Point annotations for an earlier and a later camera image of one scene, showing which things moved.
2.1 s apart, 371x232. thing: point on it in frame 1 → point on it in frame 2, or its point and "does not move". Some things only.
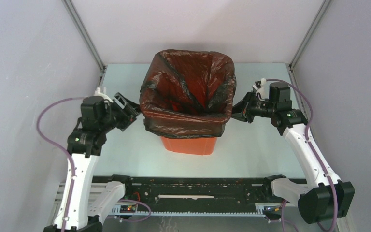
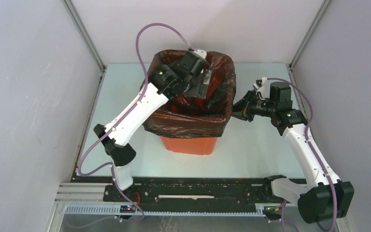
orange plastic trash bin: x=204 y=145 does not move
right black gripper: x=243 y=113 does not move
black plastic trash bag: x=187 y=94 does not move
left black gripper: x=128 y=112 → x=200 y=90
